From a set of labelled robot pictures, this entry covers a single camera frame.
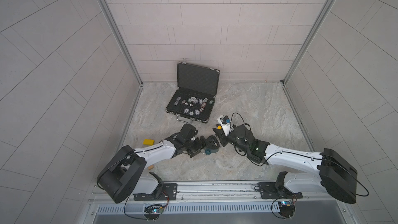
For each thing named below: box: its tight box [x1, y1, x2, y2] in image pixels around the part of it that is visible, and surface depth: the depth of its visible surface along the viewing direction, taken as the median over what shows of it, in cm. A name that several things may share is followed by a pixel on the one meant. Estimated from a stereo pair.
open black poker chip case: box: [165, 61, 221, 124], surface depth 103 cm
